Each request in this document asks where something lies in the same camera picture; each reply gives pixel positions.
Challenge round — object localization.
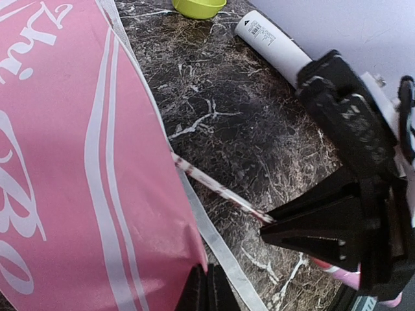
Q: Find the white shuttlecock tube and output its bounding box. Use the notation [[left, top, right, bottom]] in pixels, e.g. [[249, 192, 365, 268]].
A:
[[235, 10, 311, 87]]

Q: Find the green plastic bowl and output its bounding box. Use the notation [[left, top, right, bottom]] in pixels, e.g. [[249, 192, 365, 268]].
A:
[[172, 0, 227, 19]]

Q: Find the pink racket bag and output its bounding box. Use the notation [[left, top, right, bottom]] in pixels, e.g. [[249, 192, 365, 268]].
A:
[[0, 0, 270, 311]]

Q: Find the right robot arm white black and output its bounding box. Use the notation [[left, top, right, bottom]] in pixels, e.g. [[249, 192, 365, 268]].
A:
[[260, 50, 414, 301]]

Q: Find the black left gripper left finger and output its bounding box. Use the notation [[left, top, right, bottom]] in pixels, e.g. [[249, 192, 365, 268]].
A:
[[175, 265, 208, 311]]

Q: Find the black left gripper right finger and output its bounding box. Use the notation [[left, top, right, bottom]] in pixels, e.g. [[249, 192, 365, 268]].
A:
[[207, 264, 240, 311]]

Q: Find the pink racket top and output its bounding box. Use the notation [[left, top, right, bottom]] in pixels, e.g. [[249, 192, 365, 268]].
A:
[[170, 152, 403, 308]]

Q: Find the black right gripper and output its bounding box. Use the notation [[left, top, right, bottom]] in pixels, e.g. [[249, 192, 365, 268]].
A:
[[260, 174, 414, 292]]

